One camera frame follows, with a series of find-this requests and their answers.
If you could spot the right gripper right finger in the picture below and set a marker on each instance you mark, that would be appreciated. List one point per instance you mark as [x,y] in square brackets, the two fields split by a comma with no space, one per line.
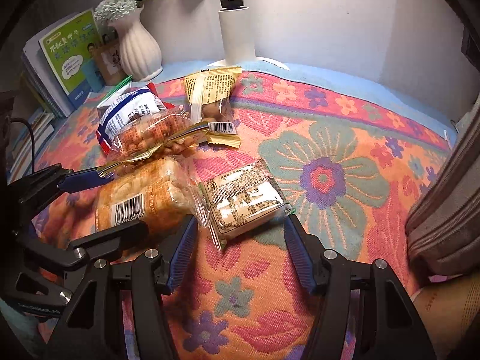
[388,325]

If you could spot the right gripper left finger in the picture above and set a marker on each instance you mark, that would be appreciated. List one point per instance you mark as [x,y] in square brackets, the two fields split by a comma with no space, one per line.
[91,326]

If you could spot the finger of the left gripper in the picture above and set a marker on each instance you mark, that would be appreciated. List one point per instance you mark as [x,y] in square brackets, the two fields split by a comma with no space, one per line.
[75,182]
[111,243]

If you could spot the brown bread loaf pack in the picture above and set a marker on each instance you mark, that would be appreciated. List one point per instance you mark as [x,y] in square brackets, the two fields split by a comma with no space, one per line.
[158,193]

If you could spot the clear orange snack pack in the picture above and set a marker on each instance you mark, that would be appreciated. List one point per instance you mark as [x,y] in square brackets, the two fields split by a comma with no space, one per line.
[143,133]

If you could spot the blue white snack bag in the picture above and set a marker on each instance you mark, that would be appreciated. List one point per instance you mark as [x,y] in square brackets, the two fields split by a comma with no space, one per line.
[131,105]

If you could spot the clear label cake pack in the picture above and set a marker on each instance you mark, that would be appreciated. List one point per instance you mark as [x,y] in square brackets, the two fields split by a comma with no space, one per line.
[241,200]

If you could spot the yellow snack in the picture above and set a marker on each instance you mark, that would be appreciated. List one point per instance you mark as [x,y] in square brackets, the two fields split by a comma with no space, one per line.
[208,95]

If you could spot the left forearm green sleeve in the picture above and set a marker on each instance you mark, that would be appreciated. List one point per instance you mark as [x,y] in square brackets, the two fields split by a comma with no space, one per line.
[25,329]

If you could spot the flat lying books stack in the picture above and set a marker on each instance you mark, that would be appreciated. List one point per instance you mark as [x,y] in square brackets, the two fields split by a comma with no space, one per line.
[25,148]

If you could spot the cardboard box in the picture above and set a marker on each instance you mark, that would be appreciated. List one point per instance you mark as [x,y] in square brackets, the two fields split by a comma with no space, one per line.
[448,309]

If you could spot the green white snack packet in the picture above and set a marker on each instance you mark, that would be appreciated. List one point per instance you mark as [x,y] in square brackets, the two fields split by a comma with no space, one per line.
[116,91]

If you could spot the grey zip bag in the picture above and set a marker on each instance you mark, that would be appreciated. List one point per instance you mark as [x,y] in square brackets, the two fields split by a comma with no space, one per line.
[443,226]

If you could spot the upright books stack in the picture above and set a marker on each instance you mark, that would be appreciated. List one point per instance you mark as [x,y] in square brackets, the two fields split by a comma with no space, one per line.
[41,77]

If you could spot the brown pen holder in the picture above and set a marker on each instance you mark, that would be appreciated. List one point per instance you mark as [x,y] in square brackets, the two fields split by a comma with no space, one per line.
[107,59]

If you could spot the green cover book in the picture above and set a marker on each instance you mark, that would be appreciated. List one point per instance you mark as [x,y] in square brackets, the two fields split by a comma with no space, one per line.
[69,48]

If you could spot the white ribbed vase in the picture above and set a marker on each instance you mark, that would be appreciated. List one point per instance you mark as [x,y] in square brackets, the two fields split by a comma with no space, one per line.
[140,53]

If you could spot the floral orange table cloth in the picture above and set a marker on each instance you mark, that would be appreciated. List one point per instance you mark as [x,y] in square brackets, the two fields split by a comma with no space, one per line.
[348,168]

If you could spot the white desk lamp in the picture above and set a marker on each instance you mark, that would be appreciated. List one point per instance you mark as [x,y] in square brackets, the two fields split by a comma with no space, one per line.
[237,36]

